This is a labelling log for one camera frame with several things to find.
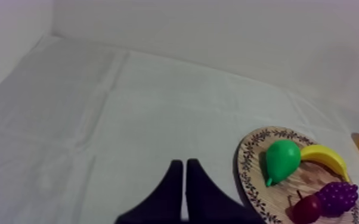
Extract small red fruit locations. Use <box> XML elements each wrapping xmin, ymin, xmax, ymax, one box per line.
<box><xmin>292</xmin><ymin>189</ymin><xmax>324</xmax><ymax>224</ymax></box>

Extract round wooden board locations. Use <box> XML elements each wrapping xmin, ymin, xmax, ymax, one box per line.
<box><xmin>236</xmin><ymin>126</ymin><xmax>359</xmax><ymax>224</ymax></box>

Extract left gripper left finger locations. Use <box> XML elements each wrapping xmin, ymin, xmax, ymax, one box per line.
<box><xmin>114</xmin><ymin>159</ymin><xmax>184</xmax><ymax>224</ymax></box>

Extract yellow toy banana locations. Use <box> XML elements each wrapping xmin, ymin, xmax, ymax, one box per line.
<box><xmin>300</xmin><ymin>144</ymin><xmax>351</xmax><ymax>183</ymax></box>

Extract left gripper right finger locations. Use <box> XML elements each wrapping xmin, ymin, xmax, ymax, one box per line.
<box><xmin>185</xmin><ymin>158</ymin><xmax>267</xmax><ymax>224</ymax></box>

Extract green toy pear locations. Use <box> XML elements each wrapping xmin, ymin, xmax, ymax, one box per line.
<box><xmin>265</xmin><ymin>139</ymin><xmax>302</xmax><ymax>188</ymax></box>

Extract purple toy grapes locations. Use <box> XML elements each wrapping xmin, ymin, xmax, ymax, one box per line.
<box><xmin>314</xmin><ymin>181</ymin><xmax>359</xmax><ymax>218</ymax></box>

